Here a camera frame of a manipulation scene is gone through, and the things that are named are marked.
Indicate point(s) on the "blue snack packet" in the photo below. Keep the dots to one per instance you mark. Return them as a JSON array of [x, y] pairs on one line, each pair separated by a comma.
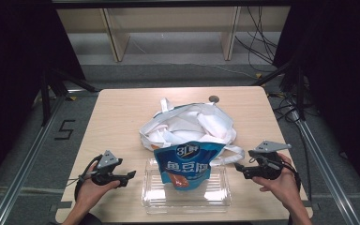
[[187, 162]]

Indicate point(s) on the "aluminium floor rail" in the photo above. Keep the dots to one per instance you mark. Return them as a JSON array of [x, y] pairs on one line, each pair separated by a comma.
[[322, 165], [28, 159]]

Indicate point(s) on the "black overhead frame bar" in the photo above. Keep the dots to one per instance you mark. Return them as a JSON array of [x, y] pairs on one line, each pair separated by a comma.
[[168, 3]]

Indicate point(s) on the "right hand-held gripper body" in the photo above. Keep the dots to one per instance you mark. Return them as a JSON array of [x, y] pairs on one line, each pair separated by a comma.
[[270, 170]]

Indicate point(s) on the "white patterned tote bag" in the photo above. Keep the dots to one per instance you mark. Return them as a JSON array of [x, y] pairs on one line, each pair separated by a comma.
[[193, 125]]

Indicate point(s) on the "person's left hand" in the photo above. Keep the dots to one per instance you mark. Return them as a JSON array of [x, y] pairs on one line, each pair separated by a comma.
[[89, 195]]

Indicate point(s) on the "person's right hand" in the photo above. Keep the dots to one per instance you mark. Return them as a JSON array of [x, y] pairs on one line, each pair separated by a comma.
[[286, 190]]

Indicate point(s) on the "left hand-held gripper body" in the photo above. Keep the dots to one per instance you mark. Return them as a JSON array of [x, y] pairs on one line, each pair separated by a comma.
[[106, 161]]

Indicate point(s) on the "dark curtain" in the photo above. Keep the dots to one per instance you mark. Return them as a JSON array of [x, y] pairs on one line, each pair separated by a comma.
[[9, 78], [343, 78]]

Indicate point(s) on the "light wooden shelf unit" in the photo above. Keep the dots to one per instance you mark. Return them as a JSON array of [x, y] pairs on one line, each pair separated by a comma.
[[118, 34]]

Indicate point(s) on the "yellow tape piece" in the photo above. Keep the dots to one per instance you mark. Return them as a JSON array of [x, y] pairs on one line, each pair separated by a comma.
[[73, 98], [258, 75]]

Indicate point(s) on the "round grey table grommet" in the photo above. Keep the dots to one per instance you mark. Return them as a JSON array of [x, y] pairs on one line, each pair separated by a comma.
[[214, 99]]

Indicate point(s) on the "clear plastic container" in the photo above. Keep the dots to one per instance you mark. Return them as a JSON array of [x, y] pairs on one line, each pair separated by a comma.
[[187, 198]]

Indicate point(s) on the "black metal stand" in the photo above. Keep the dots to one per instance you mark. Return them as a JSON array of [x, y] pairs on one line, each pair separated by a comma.
[[45, 100], [300, 90]]

